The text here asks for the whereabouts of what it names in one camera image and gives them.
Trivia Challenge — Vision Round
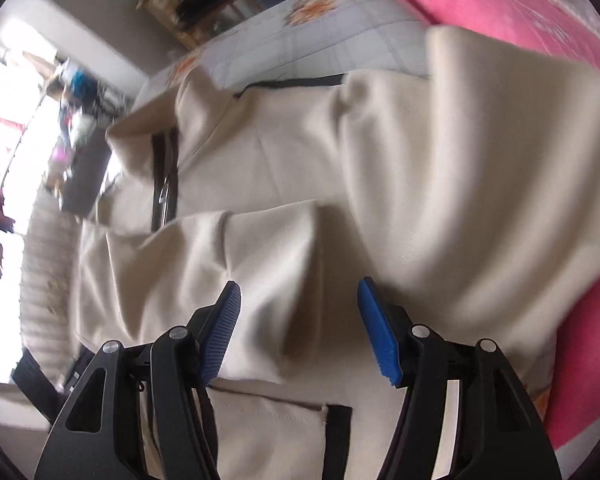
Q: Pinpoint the beige jacket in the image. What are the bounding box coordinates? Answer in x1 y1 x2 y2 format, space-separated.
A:
72 25 600 480

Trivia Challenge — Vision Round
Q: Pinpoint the wooden chair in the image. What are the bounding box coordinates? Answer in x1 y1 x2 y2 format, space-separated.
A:
137 0 261 51

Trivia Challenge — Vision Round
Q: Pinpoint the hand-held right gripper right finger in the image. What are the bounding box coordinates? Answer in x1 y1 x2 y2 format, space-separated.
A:
357 276 563 480

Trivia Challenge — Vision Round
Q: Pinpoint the pile of clutter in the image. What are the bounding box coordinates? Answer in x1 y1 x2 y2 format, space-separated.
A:
45 57 131 171

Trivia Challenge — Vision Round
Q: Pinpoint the bed with floral sheet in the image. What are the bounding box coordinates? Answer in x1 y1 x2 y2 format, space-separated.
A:
165 0 431 91

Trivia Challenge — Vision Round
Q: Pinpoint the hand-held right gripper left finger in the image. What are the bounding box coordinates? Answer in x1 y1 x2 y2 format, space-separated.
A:
34 281 242 480

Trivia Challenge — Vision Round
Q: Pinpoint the dark low cabinet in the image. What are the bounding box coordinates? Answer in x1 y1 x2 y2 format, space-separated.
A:
60 125 116 216

